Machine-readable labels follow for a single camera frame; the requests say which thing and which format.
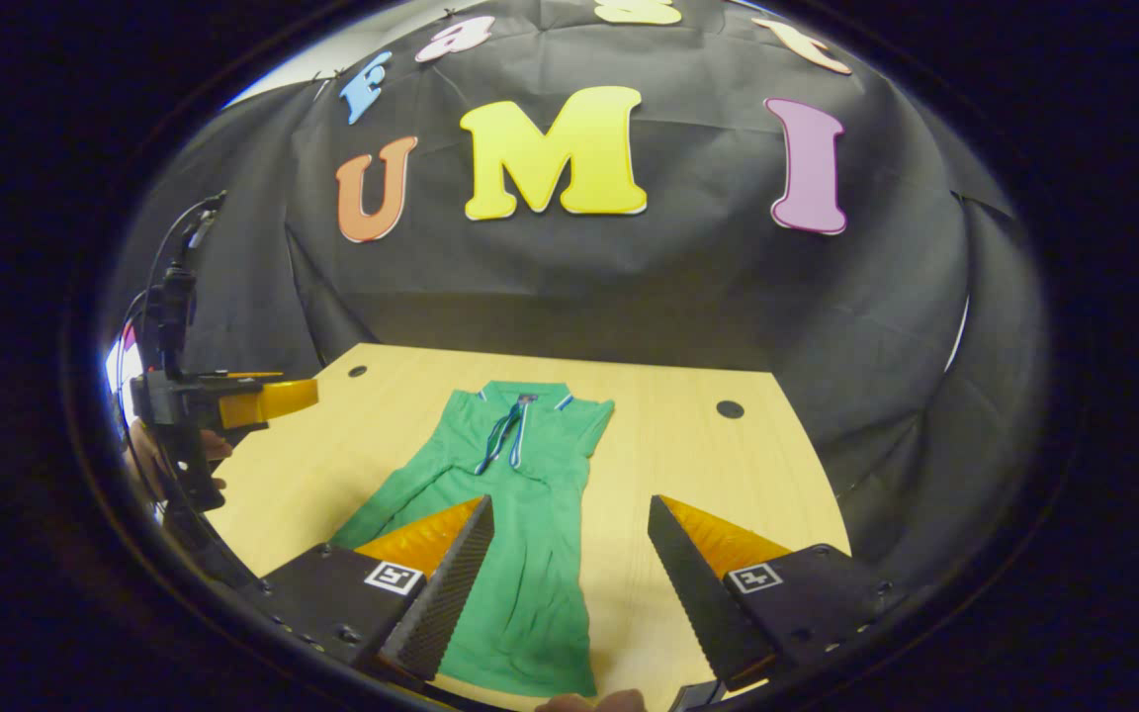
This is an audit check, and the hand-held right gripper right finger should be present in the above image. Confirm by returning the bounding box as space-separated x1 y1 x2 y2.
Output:
647 494 903 693

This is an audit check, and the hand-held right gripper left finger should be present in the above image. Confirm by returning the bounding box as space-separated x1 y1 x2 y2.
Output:
238 494 496 683

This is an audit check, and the green polo T-shirt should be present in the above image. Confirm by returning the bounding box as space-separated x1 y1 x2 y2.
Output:
330 381 616 699

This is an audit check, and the black backdrop cloth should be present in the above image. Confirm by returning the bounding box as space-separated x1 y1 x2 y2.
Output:
105 0 1050 594

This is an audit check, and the row of black backdrop clips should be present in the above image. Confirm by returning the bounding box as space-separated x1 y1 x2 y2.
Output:
310 7 458 86

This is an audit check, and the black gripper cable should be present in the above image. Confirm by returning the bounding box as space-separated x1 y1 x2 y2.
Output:
139 195 224 298

